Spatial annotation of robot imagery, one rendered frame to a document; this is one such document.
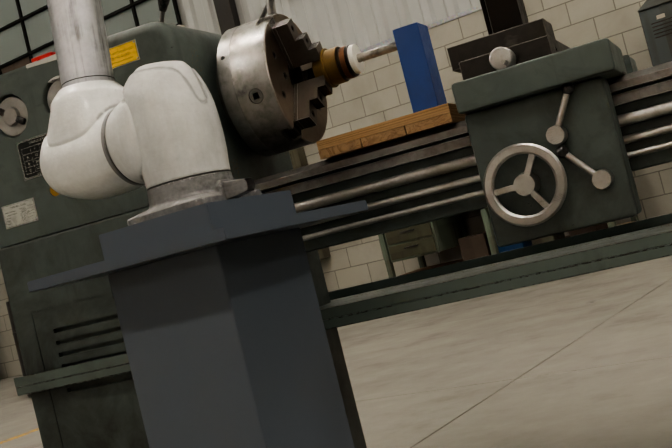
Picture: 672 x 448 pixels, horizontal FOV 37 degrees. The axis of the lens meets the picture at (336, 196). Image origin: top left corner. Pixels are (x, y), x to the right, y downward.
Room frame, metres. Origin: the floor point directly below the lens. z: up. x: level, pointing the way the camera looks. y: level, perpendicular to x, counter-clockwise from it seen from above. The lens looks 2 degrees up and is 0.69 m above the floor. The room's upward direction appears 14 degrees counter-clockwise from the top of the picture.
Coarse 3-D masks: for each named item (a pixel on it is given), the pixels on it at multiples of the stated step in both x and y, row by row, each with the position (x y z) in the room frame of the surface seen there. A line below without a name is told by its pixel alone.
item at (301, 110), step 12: (300, 84) 2.29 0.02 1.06; (312, 84) 2.27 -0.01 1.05; (324, 84) 2.26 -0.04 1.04; (300, 96) 2.27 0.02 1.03; (312, 96) 2.26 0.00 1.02; (324, 96) 2.29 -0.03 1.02; (300, 108) 2.26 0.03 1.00; (312, 108) 2.26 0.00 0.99; (300, 120) 2.25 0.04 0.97; (312, 120) 2.25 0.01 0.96; (288, 132) 2.26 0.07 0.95; (300, 132) 2.27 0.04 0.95
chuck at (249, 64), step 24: (264, 24) 2.24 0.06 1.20; (240, 48) 2.22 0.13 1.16; (264, 48) 2.20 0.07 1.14; (240, 72) 2.21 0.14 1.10; (264, 72) 2.19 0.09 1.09; (288, 72) 2.38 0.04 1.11; (240, 96) 2.22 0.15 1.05; (264, 96) 2.20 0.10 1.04; (288, 96) 2.25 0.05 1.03; (264, 120) 2.23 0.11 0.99; (288, 120) 2.22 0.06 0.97; (264, 144) 2.29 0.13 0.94; (288, 144) 2.30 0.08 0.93
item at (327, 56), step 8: (336, 48) 2.27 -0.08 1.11; (344, 48) 2.26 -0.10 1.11; (320, 56) 2.26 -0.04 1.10; (328, 56) 2.26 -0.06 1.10; (336, 56) 2.26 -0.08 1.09; (344, 56) 2.25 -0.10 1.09; (312, 64) 2.28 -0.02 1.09; (320, 64) 2.26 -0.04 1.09; (328, 64) 2.25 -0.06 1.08; (336, 64) 2.25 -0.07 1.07; (344, 64) 2.25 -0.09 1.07; (320, 72) 2.28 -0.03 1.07; (328, 72) 2.26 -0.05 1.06; (336, 72) 2.26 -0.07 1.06; (344, 72) 2.26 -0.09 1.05; (352, 72) 2.26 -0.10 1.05; (328, 80) 2.27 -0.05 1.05; (336, 80) 2.27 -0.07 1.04; (344, 80) 2.27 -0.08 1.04
